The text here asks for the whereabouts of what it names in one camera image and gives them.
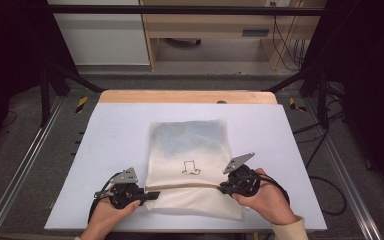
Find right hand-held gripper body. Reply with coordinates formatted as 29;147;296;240
217;152;261;197

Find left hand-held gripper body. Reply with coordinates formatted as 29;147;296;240
94;167;146;211

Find white mesh laundry bag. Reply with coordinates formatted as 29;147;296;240
144;117;245;222

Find person's left hand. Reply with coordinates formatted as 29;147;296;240
79;198;142;240

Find person's right hand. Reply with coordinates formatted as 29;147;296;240
234;167;298;226

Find white foam mat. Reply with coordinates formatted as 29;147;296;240
44;102;328;234

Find yellow black tape strip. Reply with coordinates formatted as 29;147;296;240
288;97;308;113
74;95;90;115

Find wooden table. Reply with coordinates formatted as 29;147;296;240
98;89;279;105

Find black metal stand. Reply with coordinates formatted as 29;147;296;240
263;63;332;130
39;64;105;128

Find white cabinet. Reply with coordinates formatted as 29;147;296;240
46;0;151;67

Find black curtain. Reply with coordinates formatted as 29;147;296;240
0;0;80;159
301;0;384;196

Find wooden desk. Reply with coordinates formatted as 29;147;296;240
139;0;328;72

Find black metal crossbar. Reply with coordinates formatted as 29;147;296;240
45;4;326;17

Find right hand-held gripper cable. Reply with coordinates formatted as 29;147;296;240
255;173;291;207

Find hand-held gripper cable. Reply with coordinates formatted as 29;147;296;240
255;173;291;207
86;171;123;225

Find left hand-held gripper cable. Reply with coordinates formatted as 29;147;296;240
86;171;123;225

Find aluminium rail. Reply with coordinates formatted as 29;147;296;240
303;97;384;240
0;96;65;240

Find black cables under desk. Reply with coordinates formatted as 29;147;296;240
270;2;307;72

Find thin black floor cable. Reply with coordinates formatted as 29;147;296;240
0;110;19;132

